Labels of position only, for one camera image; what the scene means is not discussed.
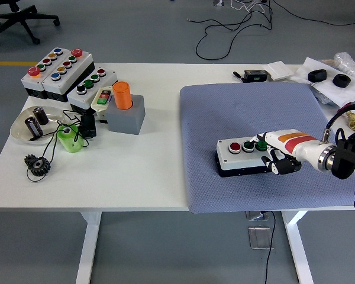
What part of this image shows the clear bubble wrap bag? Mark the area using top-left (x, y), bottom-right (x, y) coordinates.
top-left (334, 52), bottom-right (355, 82)

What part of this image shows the cream red-green switch box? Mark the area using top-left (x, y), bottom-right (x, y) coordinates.
top-left (91, 86), bottom-right (115, 124)

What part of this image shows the brown black capacitor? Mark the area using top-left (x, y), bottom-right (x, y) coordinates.
top-left (32, 106), bottom-right (50, 125)

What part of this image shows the clear plastic packet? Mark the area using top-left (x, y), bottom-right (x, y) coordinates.
top-left (312, 84), bottom-right (335, 106)

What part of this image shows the orange plastic cylinder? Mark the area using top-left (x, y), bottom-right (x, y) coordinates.
top-left (112, 81), bottom-right (134, 111)

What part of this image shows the white table leg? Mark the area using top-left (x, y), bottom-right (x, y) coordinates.
top-left (76, 211), bottom-right (103, 284)
top-left (280, 210), bottom-right (314, 284)

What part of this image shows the black power cable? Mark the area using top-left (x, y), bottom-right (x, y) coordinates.
top-left (264, 210), bottom-right (276, 284)

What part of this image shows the black device with green label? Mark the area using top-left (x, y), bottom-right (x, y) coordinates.
top-left (244, 69), bottom-right (269, 83)

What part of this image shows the four-button white control box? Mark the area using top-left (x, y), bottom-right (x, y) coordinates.
top-left (67, 67), bottom-right (118, 115)
top-left (215, 136), bottom-right (288, 178)

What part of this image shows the grey plastic block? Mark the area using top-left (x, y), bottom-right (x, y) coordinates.
top-left (105, 94), bottom-right (146, 135)

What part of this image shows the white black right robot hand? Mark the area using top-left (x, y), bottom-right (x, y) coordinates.
top-left (250, 129), bottom-right (325, 176)

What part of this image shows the silver shallow dish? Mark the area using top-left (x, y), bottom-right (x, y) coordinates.
top-left (10, 105), bottom-right (66, 146)

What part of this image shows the silver floor socket lid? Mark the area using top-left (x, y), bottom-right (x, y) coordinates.
top-left (245, 210), bottom-right (270, 221)

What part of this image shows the black floor cable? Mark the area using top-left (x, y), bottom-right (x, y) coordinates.
top-left (272, 0), bottom-right (355, 26)
top-left (186, 0), bottom-right (275, 60)

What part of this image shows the black office chair base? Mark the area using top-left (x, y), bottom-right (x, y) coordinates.
top-left (0, 0), bottom-right (61, 47)

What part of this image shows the thin black cord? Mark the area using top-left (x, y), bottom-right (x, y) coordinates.
top-left (25, 109), bottom-right (91, 183)

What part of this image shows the metal floor socket plate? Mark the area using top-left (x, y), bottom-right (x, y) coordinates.
top-left (247, 226), bottom-right (275, 250)

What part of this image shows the five-button box with mushroom stop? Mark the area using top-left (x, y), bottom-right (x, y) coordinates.
top-left (20, 47), bottom-right (66, 100)
top-left (42, 49), bottom-right (95, 104)

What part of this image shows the white foam sheet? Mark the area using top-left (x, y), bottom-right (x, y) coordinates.
top-left (289, 57), bottom-right (355, 109)

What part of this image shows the black striped capacitor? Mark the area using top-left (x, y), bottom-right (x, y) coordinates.
top-left (24, 117), bottom-right (44, 137)

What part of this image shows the grey-blue textured mat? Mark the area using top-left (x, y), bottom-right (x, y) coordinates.
top-left (179, 82), bottom-right (355, 214)

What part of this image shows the black power adapter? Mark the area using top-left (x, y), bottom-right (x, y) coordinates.
top-left (79, 114), bottom-right (98, 139)

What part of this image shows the white floor cable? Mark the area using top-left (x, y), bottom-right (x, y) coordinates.
top-left (230, 0), bottom-right (267, 14)

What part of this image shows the green plastic cylinder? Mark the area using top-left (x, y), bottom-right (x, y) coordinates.
top-left (56, 123), bottom-right (85, 153)

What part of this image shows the black metal gear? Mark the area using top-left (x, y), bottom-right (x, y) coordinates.
top-left (24, 154), bottom-right (53, 178)

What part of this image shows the black rubber ring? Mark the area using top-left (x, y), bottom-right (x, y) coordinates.
top-left (307, 69), bottom-right (328, 83)
top-left (333, 73), bottom-right (352, 88)

